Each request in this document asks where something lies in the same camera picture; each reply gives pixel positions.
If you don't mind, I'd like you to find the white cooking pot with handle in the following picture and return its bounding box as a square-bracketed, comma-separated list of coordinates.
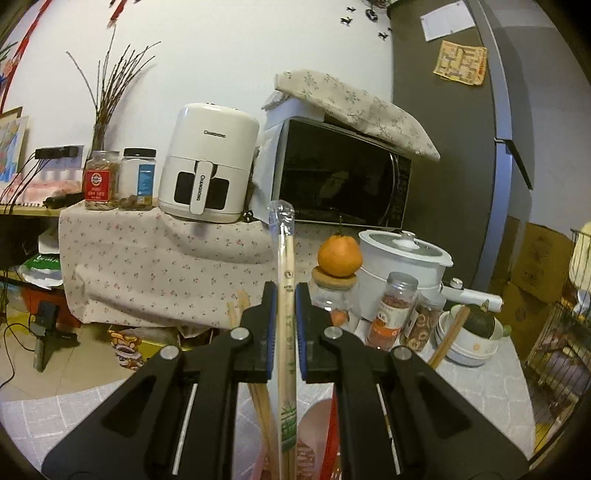
[358, 229, 504, 325]

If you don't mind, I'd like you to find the dark green squash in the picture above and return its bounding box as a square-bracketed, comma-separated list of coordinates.
[462, 306, 498, 341]

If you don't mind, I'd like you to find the black device on floor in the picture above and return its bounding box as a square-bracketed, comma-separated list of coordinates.
[31, 300, 59, 373]

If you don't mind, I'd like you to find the framed colourful picture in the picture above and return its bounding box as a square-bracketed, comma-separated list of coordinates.
[0, 107, 29, 186]

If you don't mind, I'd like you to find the black microwave oven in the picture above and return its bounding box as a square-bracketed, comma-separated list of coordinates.
[265, 99, 413, 230]

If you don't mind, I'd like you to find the red hanging decoration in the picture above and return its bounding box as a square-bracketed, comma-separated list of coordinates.
[0, 0, 52, 108]

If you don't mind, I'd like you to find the cardboard box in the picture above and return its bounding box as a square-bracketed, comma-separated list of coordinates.
[500, 281, 546, 363]
[510, 220, 574, 303]

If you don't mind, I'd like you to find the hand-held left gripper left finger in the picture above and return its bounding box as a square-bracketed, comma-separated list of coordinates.
[41, 281, 278, 480]

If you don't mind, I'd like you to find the large orange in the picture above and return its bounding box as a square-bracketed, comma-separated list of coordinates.
[318, 234, 363, 278]

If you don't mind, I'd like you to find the colourful printed box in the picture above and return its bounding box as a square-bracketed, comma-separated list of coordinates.
[106, 324, 154, 373]

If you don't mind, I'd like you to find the grey refrigerator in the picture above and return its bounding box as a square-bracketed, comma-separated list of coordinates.
[385, 0, 591, 289]

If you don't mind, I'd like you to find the stack of white bowls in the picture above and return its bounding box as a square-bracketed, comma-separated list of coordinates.
[434, 305, 505, 368]

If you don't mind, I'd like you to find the glass jar with wooden lid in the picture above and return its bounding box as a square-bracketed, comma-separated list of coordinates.
[311, 268, 359, 332]

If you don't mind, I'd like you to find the red spice jar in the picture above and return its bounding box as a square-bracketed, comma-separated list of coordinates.
[365, 272, 420, 352]

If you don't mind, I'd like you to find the white jar with blue label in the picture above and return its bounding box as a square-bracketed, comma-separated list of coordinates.
[119, 148, 158, 211]

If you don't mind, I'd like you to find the wire storage rack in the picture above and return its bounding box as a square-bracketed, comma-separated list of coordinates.
[523, 227, 591, 428]

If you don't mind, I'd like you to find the floral cloth cover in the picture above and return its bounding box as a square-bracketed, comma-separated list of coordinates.
[262, 69, 441, 162]

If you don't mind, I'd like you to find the green plastic bag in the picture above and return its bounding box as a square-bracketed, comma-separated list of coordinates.
[22, 253, 64, 283]

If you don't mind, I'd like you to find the floral tablecloth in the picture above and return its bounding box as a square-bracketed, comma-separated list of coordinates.
[58, 198, 325, 341]

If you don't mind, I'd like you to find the vase of dry twigs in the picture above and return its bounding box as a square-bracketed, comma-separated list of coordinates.
[65, 28, 162, 162]

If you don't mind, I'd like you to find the peanut jar with red label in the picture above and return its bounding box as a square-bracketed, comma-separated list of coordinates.
[83, 150, 121, 212]

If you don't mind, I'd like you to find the white air fryer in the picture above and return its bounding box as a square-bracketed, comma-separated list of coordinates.
[158, 102, 260, 225]

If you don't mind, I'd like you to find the black power strip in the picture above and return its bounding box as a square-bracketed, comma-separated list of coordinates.
[34, 145, 79, 160]

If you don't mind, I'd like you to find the yellow printed paper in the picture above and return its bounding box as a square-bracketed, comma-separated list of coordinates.
[433, 40, 489, 86]

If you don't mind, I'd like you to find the pair of chopsticks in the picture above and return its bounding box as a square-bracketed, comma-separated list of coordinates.
[269, 199, 299, 480]

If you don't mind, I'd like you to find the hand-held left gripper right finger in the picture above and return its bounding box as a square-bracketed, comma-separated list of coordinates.
[295, 282, 529, 480]

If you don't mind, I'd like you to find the jar of dried slices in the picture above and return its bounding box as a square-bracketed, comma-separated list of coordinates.
[401, 295, 447, 354]

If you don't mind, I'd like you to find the white grid tablecloth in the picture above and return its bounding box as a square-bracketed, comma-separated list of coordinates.
[0, 318, 537, 480]

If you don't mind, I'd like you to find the white paper sheet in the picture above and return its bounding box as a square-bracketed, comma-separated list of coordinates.
[420, 6, 476, 42]

